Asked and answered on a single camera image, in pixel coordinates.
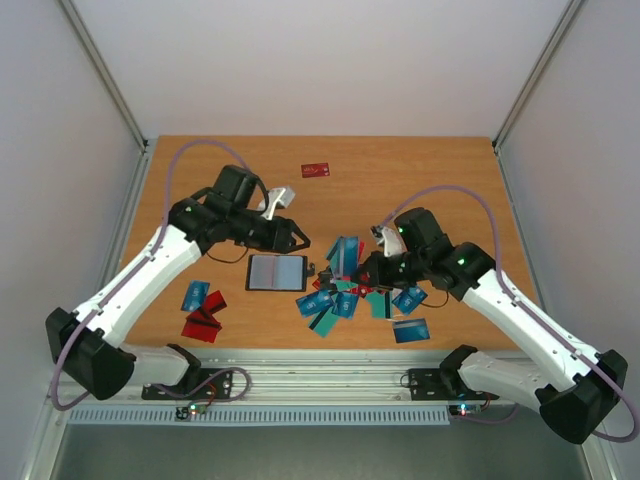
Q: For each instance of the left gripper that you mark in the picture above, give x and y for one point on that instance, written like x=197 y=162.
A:
x=279 y=241

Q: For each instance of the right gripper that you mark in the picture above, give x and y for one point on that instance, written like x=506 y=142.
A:
x=369 y=271

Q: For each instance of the blue card front pile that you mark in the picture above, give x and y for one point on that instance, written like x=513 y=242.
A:
x=343 y=256

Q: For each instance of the black leather card holder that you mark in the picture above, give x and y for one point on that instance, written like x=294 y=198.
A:
x=278 y=273

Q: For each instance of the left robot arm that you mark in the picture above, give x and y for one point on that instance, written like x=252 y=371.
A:
x=88 y=343

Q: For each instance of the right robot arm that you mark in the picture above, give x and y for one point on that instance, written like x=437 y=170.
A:
x=572 y=385

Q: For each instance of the teal stripe card upper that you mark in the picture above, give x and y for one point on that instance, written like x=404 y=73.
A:
x=381 y=305

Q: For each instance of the blue card right pile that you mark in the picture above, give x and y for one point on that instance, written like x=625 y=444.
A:
x=409 y=299

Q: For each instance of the blue VIP card left pile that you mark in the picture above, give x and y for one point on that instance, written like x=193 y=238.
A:
x=314 y=303

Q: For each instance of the blue stripe card right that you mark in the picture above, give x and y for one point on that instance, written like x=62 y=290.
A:
x=408 y=331

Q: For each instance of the lone red card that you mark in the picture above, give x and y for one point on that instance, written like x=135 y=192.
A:
x=315 y=170

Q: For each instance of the small red card left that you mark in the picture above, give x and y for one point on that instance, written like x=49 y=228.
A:
x=213 y=303

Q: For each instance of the blue card left group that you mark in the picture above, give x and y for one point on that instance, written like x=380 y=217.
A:
x=195 y=295

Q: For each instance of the large red card left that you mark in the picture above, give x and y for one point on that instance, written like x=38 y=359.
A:
x=202 y=326

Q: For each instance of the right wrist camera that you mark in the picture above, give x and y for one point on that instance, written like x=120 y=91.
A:
x=388 y=240

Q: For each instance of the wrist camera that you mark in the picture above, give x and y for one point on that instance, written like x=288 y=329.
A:
x=388 y=240
x=278 y=198

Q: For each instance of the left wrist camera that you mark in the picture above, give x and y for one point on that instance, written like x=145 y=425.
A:
x=278 y=198

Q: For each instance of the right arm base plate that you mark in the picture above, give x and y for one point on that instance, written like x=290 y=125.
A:
x=425 y=384

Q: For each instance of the aluminium rail frame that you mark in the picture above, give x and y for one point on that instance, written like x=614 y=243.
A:
x=276 y=376

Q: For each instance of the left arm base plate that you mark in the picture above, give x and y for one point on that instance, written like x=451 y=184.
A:
x=214 y=383

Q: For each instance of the grey cable duct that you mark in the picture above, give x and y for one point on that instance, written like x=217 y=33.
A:
x=262 y=416

